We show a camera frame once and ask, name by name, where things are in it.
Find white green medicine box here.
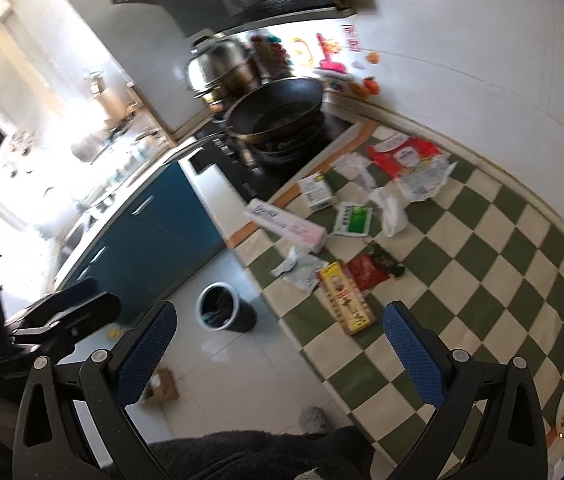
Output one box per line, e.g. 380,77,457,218
297,172,336,212

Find small cardboard box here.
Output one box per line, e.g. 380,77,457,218
144,367,180,404

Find grey crumpled wrapper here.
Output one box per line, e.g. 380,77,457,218
271,246,329,294

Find yellow red box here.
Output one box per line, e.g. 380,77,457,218
318,261,376,336

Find green white medicine sachet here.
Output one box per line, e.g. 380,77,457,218
333,202,372,237

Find clear plastic wrapper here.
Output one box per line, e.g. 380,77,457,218
331,153,378,192

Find green white checkered mat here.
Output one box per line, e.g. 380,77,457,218
233,121,564,470

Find black gas stove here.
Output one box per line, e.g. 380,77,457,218
190,113,352,203

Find blue kitchen cabinet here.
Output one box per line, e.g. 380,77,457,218
57,162,224,324

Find stainless steel pot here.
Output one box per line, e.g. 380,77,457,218
186,35,262,108

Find grey slipper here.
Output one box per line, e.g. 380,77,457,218
298,406,333,434

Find black wok pan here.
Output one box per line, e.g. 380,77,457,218
163,77,324,165

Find dark green vegetable leaf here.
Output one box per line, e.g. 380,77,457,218
367,242,405,278

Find red white rice bag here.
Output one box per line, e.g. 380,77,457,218
365,132,457,203

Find red snack packet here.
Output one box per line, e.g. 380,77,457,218
346,255,390,292

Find white round trash bin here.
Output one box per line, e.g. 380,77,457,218
195,282,257,333

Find long white pink box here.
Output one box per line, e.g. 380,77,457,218
244,198,327,252

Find white plastic bag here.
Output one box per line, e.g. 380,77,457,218
369,184,409,237

